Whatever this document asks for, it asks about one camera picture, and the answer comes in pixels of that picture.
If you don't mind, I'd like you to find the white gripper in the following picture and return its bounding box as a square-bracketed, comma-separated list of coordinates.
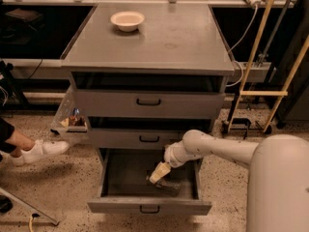
[149, 141, 193, 184]

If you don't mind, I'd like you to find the clear plastic water bottle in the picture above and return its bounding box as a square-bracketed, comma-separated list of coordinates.
[155, 183, 181, 192]

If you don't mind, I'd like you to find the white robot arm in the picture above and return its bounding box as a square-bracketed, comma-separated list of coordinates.
[149, 130, 309, 232]

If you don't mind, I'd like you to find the grey bottom drawer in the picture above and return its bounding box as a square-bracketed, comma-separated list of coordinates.
[88, 148, 211, 216]

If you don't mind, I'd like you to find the grey drawer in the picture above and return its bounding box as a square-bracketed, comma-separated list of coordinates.
[88, 129, 185, 150]
[73, 90, 225, 119]
[88, 148, 211, 216]

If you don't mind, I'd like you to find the grey middle drawer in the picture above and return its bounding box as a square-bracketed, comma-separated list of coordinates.
[88, 129, 185, 150]

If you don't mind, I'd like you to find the grey top drawer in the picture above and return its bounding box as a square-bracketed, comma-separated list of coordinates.
[73, 90, 225, 119]

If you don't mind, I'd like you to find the grey drawer cabinet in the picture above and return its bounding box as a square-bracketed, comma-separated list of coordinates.
[59, 2, 236, 166]

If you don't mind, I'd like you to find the clear plastic bin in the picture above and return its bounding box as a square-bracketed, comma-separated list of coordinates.
[51, 87, 88, 146]

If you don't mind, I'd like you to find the black wheeled stand base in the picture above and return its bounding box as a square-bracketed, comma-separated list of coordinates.
[221, 118, 272, 139]

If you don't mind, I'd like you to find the person's leg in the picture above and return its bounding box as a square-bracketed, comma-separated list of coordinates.
[0, 118, 35, 158]

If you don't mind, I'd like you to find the white bowl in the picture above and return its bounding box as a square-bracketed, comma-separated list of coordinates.
[110, 11, 145, 32]

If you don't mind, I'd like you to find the metal floor bar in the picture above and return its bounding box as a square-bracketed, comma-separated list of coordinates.
[0, 188, 59, 226]

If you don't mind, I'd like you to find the white cable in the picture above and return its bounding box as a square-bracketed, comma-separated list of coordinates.
[225, 3, 259, 89]

